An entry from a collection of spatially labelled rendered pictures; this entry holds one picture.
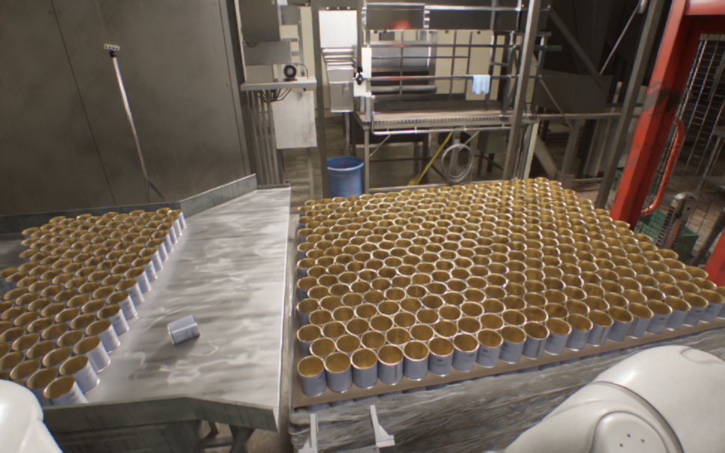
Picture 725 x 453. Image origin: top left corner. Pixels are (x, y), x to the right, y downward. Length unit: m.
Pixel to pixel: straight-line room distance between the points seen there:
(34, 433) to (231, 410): 0.44
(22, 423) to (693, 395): 0.80
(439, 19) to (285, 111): 1.67
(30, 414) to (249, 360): 0.61
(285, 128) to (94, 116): 1.61
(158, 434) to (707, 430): 1.11
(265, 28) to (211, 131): 1.01
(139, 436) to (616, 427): 1.06
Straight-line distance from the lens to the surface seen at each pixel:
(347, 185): 4.00
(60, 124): 3.94
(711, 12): 1.88
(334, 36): 3.76
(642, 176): 2.15
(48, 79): 3.89
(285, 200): 2.07
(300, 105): 3.66
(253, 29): 3.08
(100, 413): 1.12
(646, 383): 0.53
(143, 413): 1.09
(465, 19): 4.00
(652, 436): 0.45
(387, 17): 3.78
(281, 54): 3.16
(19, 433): 0.65
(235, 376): 1.11
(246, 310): 1.31
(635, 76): 4.68
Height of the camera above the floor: 1.89
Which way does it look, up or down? 28 degrees down
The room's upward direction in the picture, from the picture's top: 1 degrees counter-clockwise
